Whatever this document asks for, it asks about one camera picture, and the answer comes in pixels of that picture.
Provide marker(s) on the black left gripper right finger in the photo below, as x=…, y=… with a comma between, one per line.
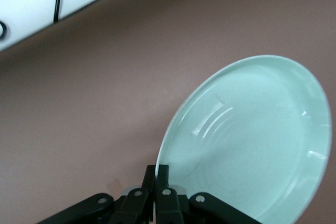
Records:
x=168, y=205

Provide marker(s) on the light green round plate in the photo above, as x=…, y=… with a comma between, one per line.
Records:
x=249, y=142

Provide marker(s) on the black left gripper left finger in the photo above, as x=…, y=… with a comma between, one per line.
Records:
x=134, y=205

